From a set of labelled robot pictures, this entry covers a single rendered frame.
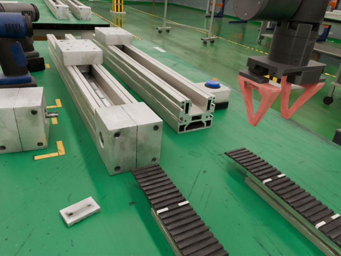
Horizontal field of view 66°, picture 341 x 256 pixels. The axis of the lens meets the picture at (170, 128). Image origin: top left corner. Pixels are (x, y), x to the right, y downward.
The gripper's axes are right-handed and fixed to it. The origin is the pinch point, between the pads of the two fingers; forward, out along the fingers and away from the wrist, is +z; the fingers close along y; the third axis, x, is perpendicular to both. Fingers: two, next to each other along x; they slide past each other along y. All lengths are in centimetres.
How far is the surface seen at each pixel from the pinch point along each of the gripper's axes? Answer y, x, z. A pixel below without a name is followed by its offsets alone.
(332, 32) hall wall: -775, -440, 60
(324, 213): -1.0, 12.9, 10.0
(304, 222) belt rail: 1.8, 12.1, 11.4
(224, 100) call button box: -15.9, -27.9, 10.4
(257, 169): 0.5, 0.8, 10.0
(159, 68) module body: -3.7, -45.7, 5.4
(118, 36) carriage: -2, -77, 2
